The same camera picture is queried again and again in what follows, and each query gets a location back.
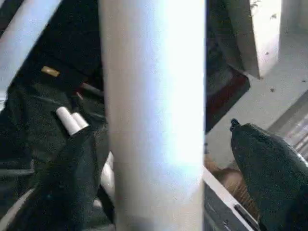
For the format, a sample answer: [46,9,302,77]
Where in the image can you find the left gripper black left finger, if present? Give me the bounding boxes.
[19,126,115,231]

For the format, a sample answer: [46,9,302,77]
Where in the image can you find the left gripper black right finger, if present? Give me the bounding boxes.
[230,118,308,231]

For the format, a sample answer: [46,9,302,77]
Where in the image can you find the black plastic mat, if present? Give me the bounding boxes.
[0,72,116,231]

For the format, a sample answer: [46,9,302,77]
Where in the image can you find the small yellow label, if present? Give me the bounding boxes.
[41,66,61,78]

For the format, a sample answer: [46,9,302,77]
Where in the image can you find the white square column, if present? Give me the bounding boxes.
[225,0,283,79]

